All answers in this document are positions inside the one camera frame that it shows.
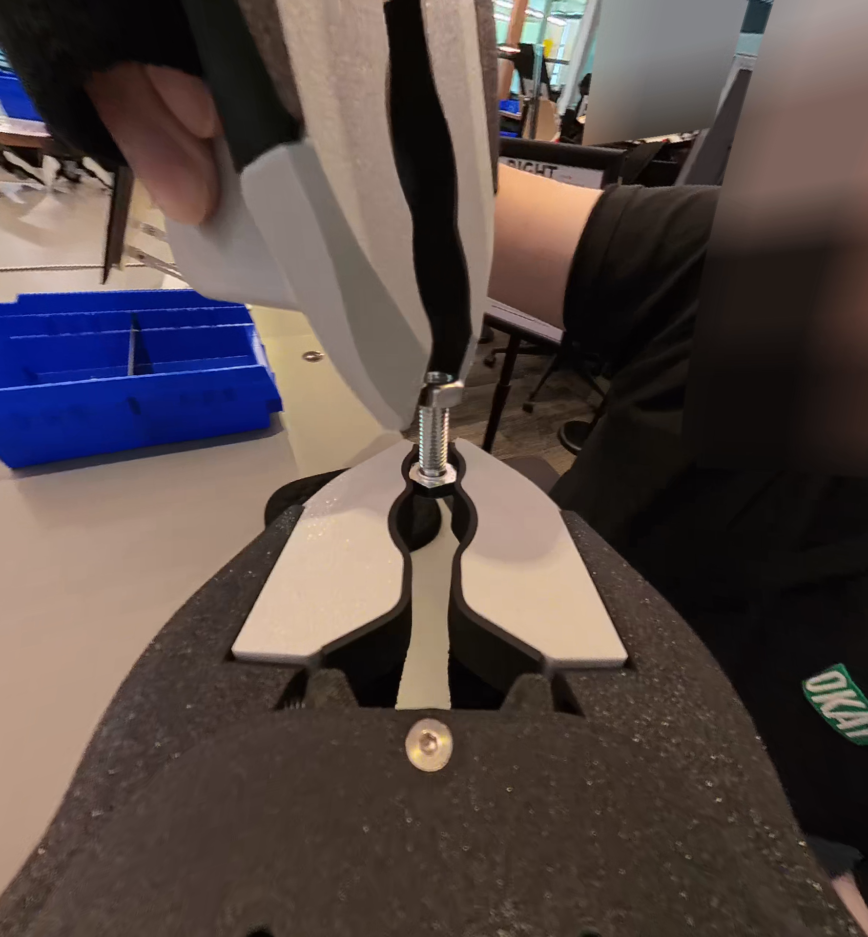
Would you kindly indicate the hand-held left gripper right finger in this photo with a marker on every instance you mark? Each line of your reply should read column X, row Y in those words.
column 536, row 578

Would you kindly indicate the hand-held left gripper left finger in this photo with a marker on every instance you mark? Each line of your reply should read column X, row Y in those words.
column 317, row 578

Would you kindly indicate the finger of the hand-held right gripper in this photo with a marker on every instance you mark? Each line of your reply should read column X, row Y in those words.
column 479, row 256
column 346, row 183

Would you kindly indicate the silver hex nut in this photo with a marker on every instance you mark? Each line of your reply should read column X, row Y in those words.
column 434, row 482

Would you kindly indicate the silver hex bolt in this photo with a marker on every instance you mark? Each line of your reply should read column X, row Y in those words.
column 430, row 439

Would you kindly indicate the blue parts bin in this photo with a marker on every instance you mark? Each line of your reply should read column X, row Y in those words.
column 112, row 417

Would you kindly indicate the person's right forearm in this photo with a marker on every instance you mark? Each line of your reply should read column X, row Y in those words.
column 544, row 249

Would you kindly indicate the person's right hand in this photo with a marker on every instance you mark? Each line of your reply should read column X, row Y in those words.
column 163, row 132

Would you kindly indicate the black framed marker sign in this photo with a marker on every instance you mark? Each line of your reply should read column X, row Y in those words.
column 551, row 157

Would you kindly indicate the person's black shirt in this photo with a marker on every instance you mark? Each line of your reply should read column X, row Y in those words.
column 697, row 622

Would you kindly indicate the blue storage bin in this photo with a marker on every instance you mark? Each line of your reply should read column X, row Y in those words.
column 13, row 95

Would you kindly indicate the black bin divider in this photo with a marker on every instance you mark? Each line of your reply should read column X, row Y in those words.
column 134, row 348

